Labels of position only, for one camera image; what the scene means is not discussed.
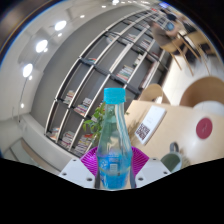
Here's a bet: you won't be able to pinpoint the leafy plant in white pot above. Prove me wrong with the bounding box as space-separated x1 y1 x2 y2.
82 101 112 142

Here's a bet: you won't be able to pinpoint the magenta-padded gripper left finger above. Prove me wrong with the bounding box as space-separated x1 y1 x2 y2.
58 146 101 190

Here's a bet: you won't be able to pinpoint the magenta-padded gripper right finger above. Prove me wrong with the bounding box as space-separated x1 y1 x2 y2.
129 146 173 189

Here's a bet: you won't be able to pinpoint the flat round red coaster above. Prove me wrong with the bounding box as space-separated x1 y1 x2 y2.
195 116 214 141

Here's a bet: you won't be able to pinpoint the grey shelf unit with books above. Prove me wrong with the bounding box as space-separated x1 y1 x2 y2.
44 9 175 158

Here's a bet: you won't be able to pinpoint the clear bottle with blue cap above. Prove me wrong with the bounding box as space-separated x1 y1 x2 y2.
95 87 134 191

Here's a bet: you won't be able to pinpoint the round ceiling lights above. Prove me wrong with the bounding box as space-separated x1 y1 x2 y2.
19 19 68 112

